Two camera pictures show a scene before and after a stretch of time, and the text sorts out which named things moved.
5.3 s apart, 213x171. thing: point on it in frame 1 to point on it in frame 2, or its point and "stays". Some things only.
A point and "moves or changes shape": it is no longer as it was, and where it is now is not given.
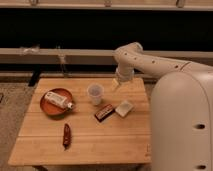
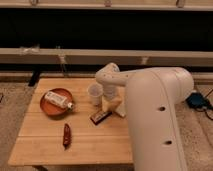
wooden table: x=85 y=121 stays
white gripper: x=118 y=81 to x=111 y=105
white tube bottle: x=58 y=100 stays
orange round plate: x=52 y=109 stays
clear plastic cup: x=95 y=90 stays
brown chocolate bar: x=103 y=113 moves or changes shape
